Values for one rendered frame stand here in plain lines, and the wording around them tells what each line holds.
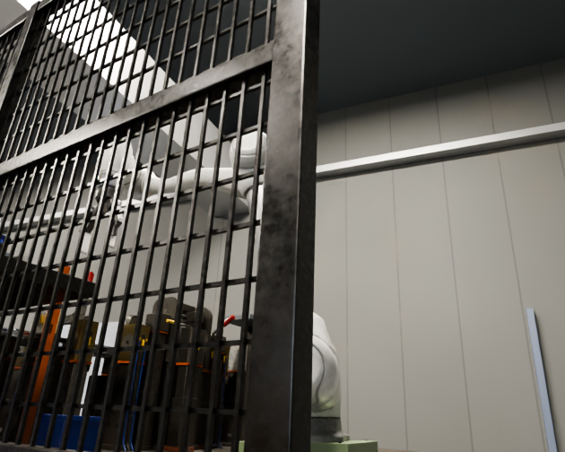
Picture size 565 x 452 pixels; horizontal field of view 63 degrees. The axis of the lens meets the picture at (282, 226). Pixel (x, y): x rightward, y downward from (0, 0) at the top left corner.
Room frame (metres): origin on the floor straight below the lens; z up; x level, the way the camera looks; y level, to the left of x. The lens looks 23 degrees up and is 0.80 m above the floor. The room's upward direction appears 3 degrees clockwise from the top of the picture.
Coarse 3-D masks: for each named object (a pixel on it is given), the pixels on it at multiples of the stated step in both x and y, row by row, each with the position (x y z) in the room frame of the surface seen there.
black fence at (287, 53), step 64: (64, 0) 0.65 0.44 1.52; (128, 0) 0.53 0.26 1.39; (192, 0) 0.44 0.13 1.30; (0, 64) 0.75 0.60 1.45; (256, 64) 0.37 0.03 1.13; (0, 128) 0.68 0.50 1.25; (128, 128) 0.48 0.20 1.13; (256, 128) 0.38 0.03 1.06; (64, 192) 0.55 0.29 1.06; (128, 192) 0.47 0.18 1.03; (192, 192) 0.42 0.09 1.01; (256, 192) 0.37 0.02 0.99; (0, 256) 0.61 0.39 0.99; (64, 256) 0.52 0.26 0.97; (0, 320) 0.58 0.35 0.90; (64, 320) 0.51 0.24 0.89; (256, 320) 0.35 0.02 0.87; (64, 384) 0.50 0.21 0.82; (128, 384) 0.44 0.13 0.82; (192, 384) 0.40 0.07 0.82; (256, 384) 0.35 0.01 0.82; (0, 448) 0.53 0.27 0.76; (64, 448) 0.48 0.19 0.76; (256, 448) 0.35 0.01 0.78
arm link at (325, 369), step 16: (240, 160) 1.09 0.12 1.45; (240, 192) 1.17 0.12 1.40; (256, 240) 1.15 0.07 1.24; (320, 320) 1.11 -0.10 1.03; (320, 336) 1.08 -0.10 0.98; (320, 352) 1.04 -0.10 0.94; (320, 368) 1.03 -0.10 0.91; (336, 368) 1.08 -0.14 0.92; (320, 384) 1.05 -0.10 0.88; (336, 384) 1.13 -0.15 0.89; (320, 400) 1.10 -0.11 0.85
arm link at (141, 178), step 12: (204, 168) 1.36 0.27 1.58; (228, 168) 1.33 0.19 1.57; (144, 180) 1.51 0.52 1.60; (156, 180) 1.52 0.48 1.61; (168, 180) 1.49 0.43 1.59; (192, 180) 1.38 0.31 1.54; (204, 180) 1.35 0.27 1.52; (156, 192) 1.55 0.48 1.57; (168, 192) 1.52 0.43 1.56; (228, 192) 1.35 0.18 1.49
